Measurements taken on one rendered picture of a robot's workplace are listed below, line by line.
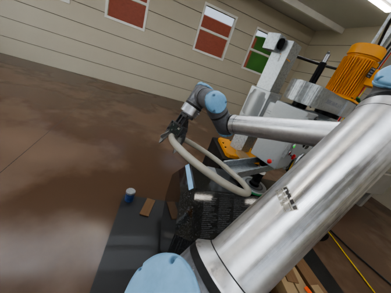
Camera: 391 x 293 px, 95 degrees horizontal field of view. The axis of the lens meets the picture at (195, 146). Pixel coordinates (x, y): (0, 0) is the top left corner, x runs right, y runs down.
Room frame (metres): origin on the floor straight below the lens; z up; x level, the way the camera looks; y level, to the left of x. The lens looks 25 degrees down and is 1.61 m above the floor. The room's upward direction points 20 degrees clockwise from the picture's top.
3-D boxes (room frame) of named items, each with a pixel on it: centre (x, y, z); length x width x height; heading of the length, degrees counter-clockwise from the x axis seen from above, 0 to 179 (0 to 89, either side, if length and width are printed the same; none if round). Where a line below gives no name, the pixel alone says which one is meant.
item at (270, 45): (2.18, -0.40, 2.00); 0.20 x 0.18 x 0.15; 15
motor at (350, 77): (1.74, -1.02, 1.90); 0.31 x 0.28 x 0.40; 46
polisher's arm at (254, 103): (2.07, -0.69, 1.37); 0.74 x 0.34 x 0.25; 45
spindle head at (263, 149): (1.33, -0.61, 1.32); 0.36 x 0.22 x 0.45; 136
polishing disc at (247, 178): (1.28, -0.55, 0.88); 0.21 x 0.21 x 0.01
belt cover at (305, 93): (1.53, -0.80, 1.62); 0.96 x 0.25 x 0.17; 136
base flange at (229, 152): (2.21, -0.55, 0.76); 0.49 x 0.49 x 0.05; 15
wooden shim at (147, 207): (1.49, 0.28, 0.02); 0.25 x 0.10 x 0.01; 3
